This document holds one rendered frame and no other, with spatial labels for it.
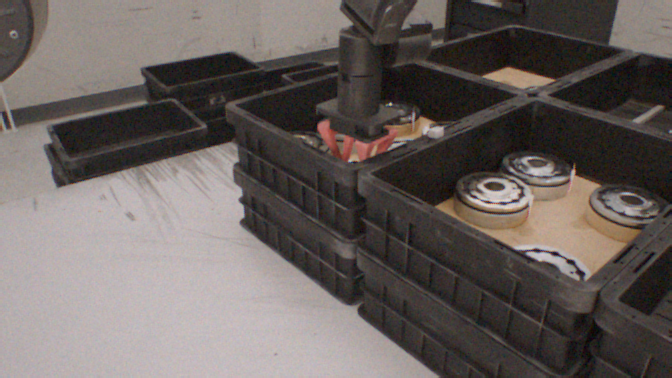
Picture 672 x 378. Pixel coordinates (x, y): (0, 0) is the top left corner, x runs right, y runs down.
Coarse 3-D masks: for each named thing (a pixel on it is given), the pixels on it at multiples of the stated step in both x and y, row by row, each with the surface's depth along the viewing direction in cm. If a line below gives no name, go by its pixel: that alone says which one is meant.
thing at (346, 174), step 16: (416, 64) 103; (320, 80) 95; (464, 80) 96; (480, 80) 95; (256, 96) 88; (272, 96) 89; (512, 96) 90; (240, 112) 82; (480, 112) 82; (240, 128) 82; (256, 128) 79; (272, 128) 77; (448, 128) 77; (272, 144) 77; (288, 144) 74; (304, 144) 72; (400, 144) 72; (416, 144) 72; (304, 160) 72; (320, 160) 69; (336, 160) 68; (368, 160) 68; (336, 176) 68; (352, 176) 66
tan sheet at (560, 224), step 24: (576, 192) 81; (456, 216) 75; (552, 216) 75; (576, 216) 75; (504, 240) 70; (528, 240) 70; (552, 240) 70; (576, 240) 70; (600, 240) 70; (600, 264) 66
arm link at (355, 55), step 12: (348, 36) 67; (360, 36) 67; (348, 48) 68; (360, 48) 67; (372, 48) 67; (384, 48) 71; (348, 60) 68; (360, 60) 68; (372, 60) 68; (384, 60) 72; (348, 72) 69; (360, 72) 69; (372, 72) 69
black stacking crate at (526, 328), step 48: (480, 144) 80; (528, 144) 90; (576, 144) 84; (624, 144) 78; (432, 192) 76; (384, 240) 66; (432, 240) 60; (432, 288) 63; (480, 288) 56; (528, 288) 52; (528, 336) 54; (576, 336) 50
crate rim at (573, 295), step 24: (480, 120) 79; (600, 120) 80; (432, 144) 72; (384, 168) 67; (360, 192) 65; (384, 192) 62; (408, 216) 60; (432, 216) 57; (456, 240) 56; (480, 240) 53; (648, 240) 53; (504, 264) 52; (528, 264) 50; (624, 264) 50; (552, 288) 49; (576, 288) 47; (600, 288) 47; (576, 312) 48
